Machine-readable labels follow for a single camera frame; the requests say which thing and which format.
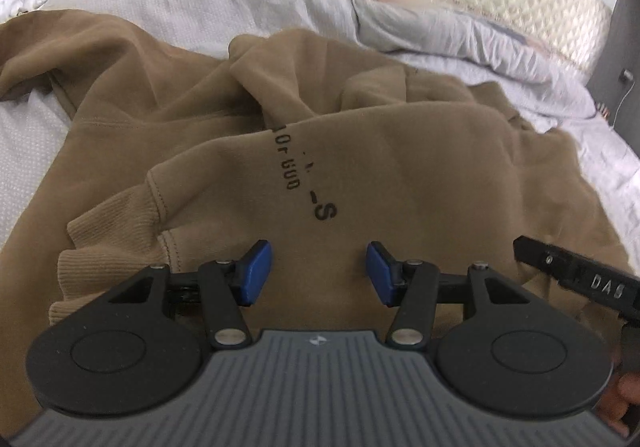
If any white cloth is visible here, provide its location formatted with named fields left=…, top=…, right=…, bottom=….
left=0, top=0, right=52, bottom=21

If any light grey bedsheet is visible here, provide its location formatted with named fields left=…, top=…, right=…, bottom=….
left=0, top=0, right=640, bottom=258

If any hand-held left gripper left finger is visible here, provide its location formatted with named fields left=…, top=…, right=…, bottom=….
left=107, top=239, right=274, bottom=349

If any brown hoodie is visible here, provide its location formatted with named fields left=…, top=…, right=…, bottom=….
left=0, top=10, right=638, bottom=433

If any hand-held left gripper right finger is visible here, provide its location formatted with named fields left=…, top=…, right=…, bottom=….
left=365, top=241, right=531, bottom=348

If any person's right hand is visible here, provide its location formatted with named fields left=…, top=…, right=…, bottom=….
left=596, top=369, right=640, bottom=429

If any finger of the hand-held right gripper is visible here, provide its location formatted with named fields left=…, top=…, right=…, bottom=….
left=513, top=234, right=575, bottom=280

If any white charging cable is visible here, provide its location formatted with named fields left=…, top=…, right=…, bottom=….
left=595, top=68, right=635, bottom=129

